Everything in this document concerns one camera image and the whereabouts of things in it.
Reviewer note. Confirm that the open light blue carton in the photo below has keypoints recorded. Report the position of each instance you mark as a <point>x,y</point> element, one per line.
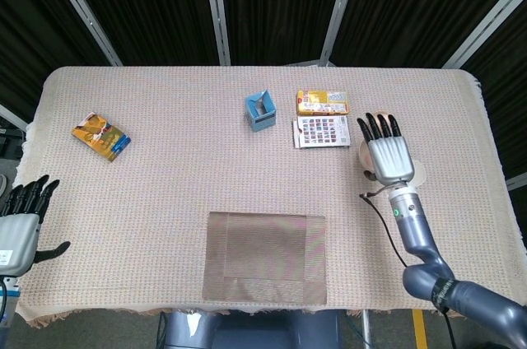
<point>260,116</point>

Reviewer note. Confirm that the white box with colour swatches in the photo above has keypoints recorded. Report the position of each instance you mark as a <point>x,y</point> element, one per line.
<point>321,131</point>

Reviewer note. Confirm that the light brown bowl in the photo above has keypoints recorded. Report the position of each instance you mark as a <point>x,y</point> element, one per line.
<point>364,155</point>

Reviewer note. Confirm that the orange and blue packet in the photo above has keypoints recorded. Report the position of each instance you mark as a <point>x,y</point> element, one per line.
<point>101,137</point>

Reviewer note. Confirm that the brown woven placemat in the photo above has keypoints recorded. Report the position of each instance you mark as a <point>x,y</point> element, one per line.
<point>263,258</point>

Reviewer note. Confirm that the silver partition post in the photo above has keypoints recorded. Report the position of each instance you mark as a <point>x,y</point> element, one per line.
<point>80,7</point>
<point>217,7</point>
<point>12,115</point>
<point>338,11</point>
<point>518,182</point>
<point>486,24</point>

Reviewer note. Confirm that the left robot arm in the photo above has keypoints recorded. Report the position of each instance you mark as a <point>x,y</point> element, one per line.
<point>11,295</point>

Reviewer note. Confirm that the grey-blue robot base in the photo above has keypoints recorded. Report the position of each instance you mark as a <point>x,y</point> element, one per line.
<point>247,330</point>

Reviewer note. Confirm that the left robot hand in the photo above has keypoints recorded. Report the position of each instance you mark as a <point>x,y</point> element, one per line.
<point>16,238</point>

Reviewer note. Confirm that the beige woven tablecloth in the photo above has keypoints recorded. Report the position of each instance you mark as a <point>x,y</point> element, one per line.
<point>164,184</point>

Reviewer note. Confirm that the metal table leg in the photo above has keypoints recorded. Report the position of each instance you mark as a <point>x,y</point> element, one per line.
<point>365,330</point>

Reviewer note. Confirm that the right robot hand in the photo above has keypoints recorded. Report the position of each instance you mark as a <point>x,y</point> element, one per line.
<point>391,157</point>

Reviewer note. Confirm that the yellow snack box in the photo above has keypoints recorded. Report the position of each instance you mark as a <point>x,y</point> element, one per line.
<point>322,103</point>

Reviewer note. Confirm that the white floral paper cup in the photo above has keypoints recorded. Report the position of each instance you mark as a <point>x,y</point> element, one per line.
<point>420,174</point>

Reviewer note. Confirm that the dark pleated curtain panel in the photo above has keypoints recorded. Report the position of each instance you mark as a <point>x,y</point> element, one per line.
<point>506,98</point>
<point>33,36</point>
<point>411,7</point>
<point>280,7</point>
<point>144,7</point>

